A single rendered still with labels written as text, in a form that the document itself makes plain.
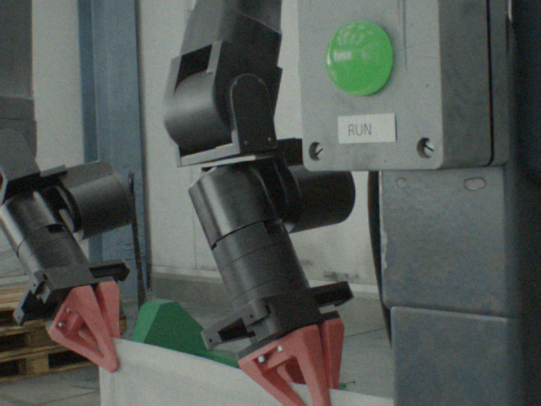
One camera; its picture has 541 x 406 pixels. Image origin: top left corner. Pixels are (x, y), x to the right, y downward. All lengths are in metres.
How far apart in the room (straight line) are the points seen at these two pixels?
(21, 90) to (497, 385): 0.76
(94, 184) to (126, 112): 8.00
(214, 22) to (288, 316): 0.22
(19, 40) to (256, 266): 0.50
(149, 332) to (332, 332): 5.33
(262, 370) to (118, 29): 8.39
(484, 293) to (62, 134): 8.83
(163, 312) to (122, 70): 3.39
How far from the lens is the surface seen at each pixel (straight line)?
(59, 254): 1.02
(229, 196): 0.76
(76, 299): 0.98
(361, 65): 0.42
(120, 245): 9.03
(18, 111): 1.10
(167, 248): 9.08
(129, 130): 9.08
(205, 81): 0.76
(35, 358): 6.24
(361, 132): 0.43
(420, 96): 0.41
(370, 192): 0.51
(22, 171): 1.06
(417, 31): 0.41
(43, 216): 1.05
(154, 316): 6.11
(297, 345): 0.73
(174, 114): 0.79
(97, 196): 1.07
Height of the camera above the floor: 1.25
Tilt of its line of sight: 3 degrees down
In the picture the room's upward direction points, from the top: 2 degrees counter-clockwise
